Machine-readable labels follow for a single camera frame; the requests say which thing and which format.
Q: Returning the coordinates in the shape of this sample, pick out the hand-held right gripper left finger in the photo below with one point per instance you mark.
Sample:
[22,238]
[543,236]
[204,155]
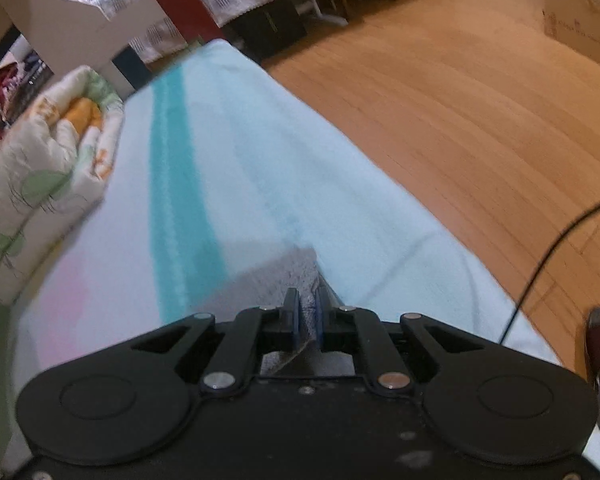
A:
[295,317]

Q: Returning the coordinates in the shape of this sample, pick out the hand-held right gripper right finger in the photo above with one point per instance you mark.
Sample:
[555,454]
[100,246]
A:
[321,320]

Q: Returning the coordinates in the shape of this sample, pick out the grey pants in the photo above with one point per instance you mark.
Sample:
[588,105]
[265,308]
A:
[285,270]

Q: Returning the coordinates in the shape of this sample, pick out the light blue striped blanket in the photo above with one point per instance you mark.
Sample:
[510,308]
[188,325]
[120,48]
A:
[260,160]

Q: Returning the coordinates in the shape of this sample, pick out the black box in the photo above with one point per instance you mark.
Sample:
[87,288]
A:
[270,27]

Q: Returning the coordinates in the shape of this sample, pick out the white floral quilt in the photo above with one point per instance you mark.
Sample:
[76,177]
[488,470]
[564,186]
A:
[30,160]

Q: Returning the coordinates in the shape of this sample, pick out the white table leg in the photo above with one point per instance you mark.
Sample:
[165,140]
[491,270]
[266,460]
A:
[317,10]

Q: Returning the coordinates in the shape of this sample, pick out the red board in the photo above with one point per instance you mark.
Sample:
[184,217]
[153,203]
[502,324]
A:
[187,7]

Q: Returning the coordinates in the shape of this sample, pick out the shelf clutter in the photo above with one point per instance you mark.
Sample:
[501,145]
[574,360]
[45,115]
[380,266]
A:
[10,90]

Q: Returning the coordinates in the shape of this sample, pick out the white cardboard box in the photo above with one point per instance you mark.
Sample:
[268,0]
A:
[75,25]

